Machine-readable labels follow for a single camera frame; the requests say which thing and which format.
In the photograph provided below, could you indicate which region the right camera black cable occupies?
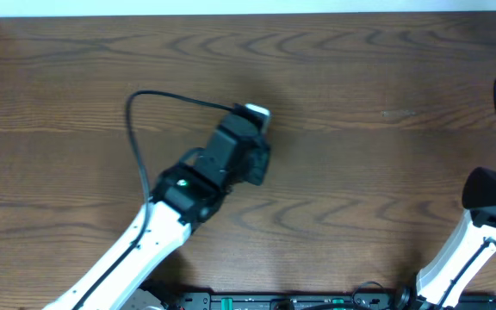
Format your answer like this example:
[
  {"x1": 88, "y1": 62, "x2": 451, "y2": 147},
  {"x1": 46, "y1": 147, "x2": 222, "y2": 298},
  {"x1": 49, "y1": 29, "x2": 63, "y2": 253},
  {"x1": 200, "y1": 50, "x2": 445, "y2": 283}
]
[{"x1": 439, "y1": 239, "x2": 496, "y2": 310}]

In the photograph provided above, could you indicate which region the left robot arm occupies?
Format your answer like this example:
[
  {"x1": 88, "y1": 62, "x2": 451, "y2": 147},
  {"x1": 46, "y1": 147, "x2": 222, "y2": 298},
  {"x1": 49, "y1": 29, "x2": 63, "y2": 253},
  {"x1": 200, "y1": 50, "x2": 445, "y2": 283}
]
[{"x1": 47, "y1": 104, "x2": 270, "y2": 309}]

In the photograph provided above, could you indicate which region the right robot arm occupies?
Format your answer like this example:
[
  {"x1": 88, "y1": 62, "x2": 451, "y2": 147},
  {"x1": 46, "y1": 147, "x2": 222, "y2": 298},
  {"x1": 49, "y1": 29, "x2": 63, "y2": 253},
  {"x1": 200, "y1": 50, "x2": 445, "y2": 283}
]
[{"x1": 415, "y1": 167, "x2": 496, "y2": 308}]

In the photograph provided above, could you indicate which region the camera black cable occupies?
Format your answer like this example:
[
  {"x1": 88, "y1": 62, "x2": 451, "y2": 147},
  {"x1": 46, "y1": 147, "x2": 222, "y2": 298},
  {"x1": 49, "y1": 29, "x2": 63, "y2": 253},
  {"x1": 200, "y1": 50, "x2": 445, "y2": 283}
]
[
  {"x1": 439, "y1": 239, "x2": 496, "y2": 310},
  {"x1": 71, "y1": 90, "x2": 236, "y2": 310}
]

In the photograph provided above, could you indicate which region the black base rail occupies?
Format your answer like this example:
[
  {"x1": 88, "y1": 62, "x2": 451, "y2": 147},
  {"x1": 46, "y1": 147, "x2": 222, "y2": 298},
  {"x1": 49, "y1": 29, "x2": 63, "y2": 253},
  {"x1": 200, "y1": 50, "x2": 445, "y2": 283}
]
[{"x1": 135, "y1": 282, "x2": 496, "y2": 310}]

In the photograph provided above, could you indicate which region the left camera black cable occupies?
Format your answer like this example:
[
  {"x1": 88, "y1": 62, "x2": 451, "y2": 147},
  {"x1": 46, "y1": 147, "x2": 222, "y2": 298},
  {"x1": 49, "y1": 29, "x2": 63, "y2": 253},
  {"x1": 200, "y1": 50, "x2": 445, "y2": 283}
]
[{"x1": 71, "y1": 90, "x2": 236, "y2": 310}]

